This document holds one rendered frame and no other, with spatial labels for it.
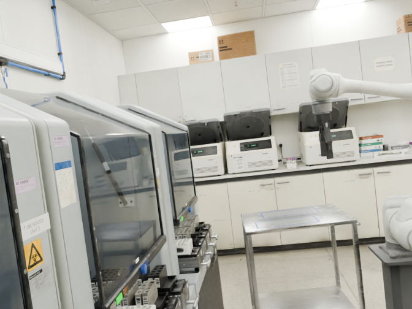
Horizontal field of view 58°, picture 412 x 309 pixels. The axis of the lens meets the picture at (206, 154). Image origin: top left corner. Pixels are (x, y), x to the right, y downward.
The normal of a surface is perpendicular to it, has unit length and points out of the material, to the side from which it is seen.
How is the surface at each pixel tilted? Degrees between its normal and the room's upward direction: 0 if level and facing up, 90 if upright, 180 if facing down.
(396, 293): 90
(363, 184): 90
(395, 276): 90
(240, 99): 90
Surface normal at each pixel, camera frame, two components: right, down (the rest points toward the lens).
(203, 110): -0.12, 0.07
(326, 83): -0.38, 0.08
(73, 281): 0.99, -0.11
